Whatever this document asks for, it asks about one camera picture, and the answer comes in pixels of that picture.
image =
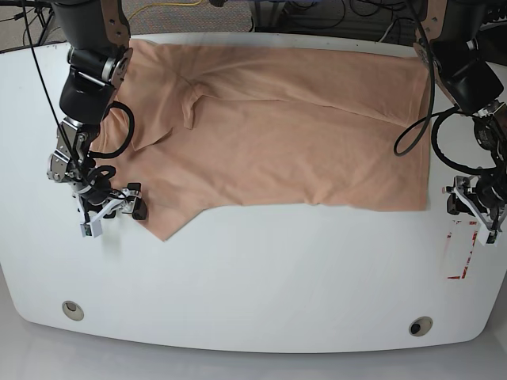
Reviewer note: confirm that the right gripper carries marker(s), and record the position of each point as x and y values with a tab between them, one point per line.
95	205

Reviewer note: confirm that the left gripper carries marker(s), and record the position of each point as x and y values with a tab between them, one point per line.
471	195

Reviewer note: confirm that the peach orange t-shirt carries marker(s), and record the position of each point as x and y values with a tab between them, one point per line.
236	125

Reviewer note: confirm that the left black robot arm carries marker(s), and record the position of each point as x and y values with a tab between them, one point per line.
447	44

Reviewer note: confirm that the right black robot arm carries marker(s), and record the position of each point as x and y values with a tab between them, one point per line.
99	35

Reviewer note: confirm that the red tape rectangle marking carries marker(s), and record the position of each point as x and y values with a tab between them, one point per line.
459	247

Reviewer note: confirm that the black tripod stand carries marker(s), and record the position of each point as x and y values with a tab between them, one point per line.
19	23

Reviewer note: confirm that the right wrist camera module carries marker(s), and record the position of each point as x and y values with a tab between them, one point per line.
92	229

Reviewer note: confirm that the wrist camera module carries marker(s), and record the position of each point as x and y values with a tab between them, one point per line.
92	229
487	237

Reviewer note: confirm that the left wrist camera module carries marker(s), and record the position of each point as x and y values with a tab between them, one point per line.
487	237

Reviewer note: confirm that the left table cable grommet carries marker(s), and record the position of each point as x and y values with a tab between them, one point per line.
73	311

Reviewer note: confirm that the table cable grommet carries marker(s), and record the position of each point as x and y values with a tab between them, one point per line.
73	311
421	326

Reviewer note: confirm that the right table cable grommet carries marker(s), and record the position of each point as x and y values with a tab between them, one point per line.
421	326

